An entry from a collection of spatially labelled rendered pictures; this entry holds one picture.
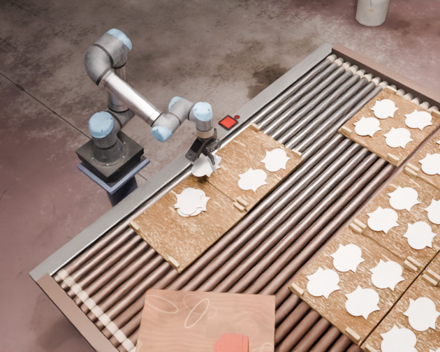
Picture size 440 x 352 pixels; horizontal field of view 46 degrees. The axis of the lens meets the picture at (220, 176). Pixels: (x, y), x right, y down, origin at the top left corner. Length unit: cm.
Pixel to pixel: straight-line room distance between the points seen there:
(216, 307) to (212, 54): 297
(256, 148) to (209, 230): 52
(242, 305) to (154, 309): 34
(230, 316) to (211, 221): 51
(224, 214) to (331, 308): 62
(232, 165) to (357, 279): 80
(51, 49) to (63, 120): 95
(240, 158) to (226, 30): 248
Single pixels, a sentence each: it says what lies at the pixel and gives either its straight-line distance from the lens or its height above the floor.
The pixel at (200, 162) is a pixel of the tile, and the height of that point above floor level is 106.
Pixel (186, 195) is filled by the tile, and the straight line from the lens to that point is 241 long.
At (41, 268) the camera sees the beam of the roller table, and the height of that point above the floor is 91.
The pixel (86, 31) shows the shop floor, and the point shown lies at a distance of 517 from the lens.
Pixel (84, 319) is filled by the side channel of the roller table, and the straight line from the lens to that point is 222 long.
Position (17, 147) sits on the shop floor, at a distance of 428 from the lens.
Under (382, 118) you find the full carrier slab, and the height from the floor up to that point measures 94.
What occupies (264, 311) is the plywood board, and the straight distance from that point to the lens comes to 203.
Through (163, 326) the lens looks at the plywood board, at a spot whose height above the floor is 104.
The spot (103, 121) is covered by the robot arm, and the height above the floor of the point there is 119.
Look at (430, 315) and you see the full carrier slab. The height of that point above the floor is 95.
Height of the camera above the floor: 290
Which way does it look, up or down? 52 degrees down
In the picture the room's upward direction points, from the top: 6 degrees counter-clockwise
